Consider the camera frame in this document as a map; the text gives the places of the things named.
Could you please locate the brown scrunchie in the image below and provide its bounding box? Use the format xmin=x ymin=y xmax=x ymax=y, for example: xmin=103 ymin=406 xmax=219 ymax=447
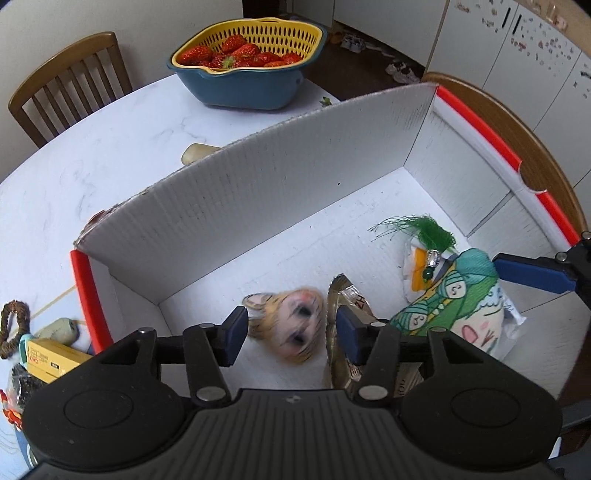
xmin=0 ymin=301 xmax=33 ymax=360

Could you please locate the white placemat gold line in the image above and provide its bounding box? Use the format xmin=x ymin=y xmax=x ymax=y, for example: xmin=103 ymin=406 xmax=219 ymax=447
xmin=0 ymin=282 xmax=99 ymax=462

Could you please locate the dark and white shoes pair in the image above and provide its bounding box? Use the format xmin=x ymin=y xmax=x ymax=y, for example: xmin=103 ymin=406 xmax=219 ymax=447
xmin=385 ymin=59 xmax=422 ymax=85

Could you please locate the white cabinet with stickers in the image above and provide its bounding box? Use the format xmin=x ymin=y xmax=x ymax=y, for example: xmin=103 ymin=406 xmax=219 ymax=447
xmin=424 ymin=0 xmax=591 ymax=188

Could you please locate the beige cylindrical object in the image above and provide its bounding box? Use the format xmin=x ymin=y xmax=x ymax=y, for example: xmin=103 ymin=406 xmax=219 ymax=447
xmin=180 ymin=143 xmax=223 ymax=167

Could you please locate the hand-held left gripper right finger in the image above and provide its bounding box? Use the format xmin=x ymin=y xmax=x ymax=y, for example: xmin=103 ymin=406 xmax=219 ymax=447
xmin=335 ymin=306 xmax=468 ymax=407

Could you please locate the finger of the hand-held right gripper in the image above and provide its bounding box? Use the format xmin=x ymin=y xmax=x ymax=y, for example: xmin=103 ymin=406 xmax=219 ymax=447
xmin=492 ymin=234 xmax=591 ymax=295

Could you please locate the yellow plastic colander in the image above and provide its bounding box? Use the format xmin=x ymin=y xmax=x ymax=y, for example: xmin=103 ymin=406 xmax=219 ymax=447
xmin=172 ymin=17 xmax=323 ymax=71

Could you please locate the pile of strawberries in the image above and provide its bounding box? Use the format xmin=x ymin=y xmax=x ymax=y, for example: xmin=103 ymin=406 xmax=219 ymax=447
xmin=178 ymin=34 xmax=304 ymax=70

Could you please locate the pale green small case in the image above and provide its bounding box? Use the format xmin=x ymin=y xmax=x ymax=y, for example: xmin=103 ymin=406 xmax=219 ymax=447
xmin=35 ymin=317 xmax=79 ymax=347

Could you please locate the cartoon face plush charm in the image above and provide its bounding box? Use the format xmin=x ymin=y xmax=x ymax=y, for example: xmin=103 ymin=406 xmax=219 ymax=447
xmin=242 ymin=287 xmax=327 ymax=366

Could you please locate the green printed pouch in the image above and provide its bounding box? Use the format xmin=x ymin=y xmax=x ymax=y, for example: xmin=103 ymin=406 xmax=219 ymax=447
xmin=390 ymin=248 xmax=525 ymax=361

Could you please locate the wooden chair curved back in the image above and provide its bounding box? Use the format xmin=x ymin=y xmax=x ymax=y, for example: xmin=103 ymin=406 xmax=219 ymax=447
xmin=422 ymin=71 xmax=582 ymax=246

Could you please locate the red small toy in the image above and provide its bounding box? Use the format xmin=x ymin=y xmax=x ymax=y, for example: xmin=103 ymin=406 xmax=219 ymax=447
xmin=0 ymin=390 xmax=24 ymax=428

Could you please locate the green tassel charm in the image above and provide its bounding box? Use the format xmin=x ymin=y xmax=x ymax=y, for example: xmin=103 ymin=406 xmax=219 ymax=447
xmin=369 ymin=214 xmax=458 ymax=282

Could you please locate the blue plastic bowl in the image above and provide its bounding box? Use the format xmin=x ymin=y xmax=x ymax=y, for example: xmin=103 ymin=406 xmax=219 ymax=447
xmin=167 ymin=25 xmax=329 ymax=111

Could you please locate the gold foil packet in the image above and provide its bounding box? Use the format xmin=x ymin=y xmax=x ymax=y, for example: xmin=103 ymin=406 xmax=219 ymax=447
xmin=322 ymin=272 xmax=424 ymax=393

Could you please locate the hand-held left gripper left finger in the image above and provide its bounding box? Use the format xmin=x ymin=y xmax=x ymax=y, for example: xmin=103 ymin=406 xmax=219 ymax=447
xmin=112 ymin=306 xmax=250 ymax=407

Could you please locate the yellow carton box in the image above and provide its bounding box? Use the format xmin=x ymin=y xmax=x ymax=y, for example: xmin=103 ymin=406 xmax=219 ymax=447
xmin=23 ymin=338 xmax=93 ymax=385

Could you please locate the wooden slatted chair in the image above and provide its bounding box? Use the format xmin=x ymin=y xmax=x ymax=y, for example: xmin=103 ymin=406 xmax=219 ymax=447
xmin=8 ymin=31 xmax=134 ymax=149

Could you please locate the white low cabinet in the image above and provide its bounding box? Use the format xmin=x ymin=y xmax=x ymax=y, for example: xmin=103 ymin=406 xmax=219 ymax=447
xmin=332 ymin=0 xmax=450 ymax=52

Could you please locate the bag of black beads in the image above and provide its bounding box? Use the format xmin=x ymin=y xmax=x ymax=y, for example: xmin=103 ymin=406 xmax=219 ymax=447
xmin=6 ymin=362 xmax=49 ymax=412

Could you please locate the white cardboard box red edge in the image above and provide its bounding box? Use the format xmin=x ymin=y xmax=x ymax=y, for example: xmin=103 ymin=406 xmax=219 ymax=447
xmin=69 ymin=83 xmax=591 ymax=402

